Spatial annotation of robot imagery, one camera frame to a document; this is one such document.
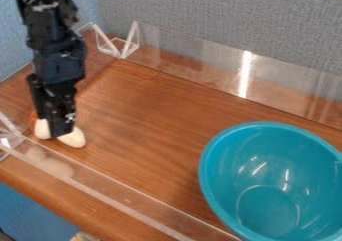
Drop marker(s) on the blue plastic bowl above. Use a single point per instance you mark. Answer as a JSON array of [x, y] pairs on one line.
[[270, 177]]

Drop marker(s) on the clear acrylic front panel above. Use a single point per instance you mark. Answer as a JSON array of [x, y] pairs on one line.
[[48, 174]]

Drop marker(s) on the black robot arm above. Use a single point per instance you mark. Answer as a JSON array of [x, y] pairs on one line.
[[48, 19]]

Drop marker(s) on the clear acrylic panel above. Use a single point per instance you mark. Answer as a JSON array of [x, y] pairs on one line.
[[16, 56], [289, 87], [48, 174]]

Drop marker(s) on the clear acrylic left panel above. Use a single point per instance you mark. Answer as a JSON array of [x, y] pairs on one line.
[[16, 56]]

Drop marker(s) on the white brown toy mushroom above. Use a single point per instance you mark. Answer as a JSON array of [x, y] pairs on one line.
[[73, 139]]

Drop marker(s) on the clear acrylic back panel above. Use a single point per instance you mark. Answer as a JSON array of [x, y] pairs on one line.
[[289, 87]]

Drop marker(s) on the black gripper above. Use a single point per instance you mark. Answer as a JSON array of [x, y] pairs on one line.
[[59, 67]]

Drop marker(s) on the clear acrylic corner bracket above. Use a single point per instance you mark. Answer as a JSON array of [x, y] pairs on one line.
[[118, 47]]

